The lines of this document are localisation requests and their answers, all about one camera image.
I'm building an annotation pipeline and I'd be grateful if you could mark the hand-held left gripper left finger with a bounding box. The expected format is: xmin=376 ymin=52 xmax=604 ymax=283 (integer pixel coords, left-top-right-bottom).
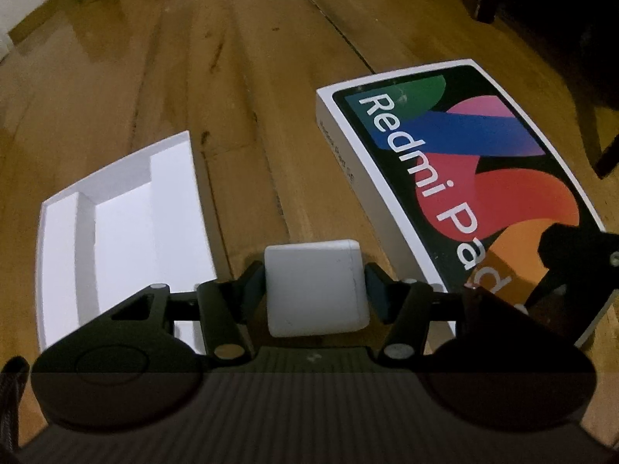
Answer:
xmin=109 ymin=261 xmax=266 ymax=363

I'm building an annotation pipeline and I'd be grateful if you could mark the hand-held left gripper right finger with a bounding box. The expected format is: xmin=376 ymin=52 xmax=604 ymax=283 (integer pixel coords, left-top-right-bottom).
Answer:
xmin=364 ymin=263 xmax=529 ymax=369

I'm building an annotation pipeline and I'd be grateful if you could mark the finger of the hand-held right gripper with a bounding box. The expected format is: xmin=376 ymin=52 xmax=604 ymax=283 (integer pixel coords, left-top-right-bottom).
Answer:
xmin=524 ymin=224 xmax=619 ymax=311

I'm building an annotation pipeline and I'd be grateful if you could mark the white charger block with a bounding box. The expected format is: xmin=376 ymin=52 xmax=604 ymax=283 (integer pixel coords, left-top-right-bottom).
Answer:
xmin=264 ymin=238 xmax=371 ymax=338

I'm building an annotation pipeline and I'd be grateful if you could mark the white box tray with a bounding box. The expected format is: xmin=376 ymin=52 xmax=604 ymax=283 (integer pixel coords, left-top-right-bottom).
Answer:
xmin=36 ymin=130 xmax=219 ymax=355

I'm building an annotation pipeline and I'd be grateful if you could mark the dark chair leg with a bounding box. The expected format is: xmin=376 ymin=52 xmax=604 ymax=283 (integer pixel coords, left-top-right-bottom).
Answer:
xmin=594 ymin=125 xmax=619 ymax=181

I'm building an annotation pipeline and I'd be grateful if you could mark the colourful tablet box lid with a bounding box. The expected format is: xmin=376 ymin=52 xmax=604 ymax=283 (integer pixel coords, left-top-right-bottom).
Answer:
xmin=315 ymin=59 xmax=608 ymax=350

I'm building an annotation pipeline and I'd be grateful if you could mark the black braided strap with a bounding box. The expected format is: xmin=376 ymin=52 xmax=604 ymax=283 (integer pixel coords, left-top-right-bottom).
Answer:
xmin=0 ymin=355 xmax=31 ymax=464

